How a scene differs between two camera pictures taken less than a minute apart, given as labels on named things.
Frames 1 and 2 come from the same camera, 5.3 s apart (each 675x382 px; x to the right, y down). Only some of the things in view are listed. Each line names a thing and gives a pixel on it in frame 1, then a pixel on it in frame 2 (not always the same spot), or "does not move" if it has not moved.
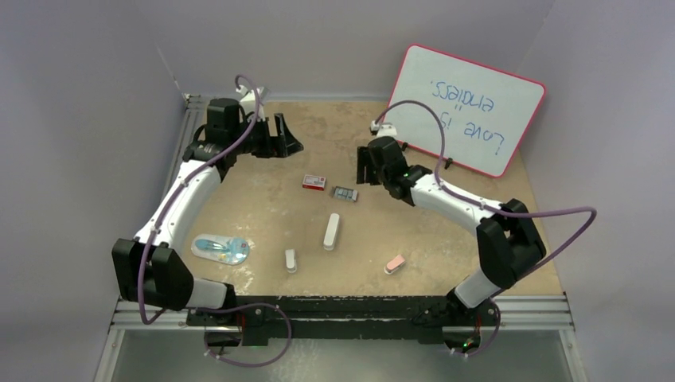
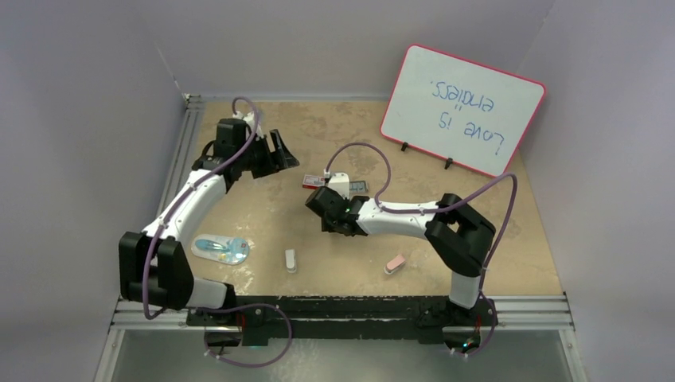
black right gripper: [365, 159] to [327, 226]
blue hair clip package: [220, 248] does not move
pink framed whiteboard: [485, 111] does not move
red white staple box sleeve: [314, 182] does not move
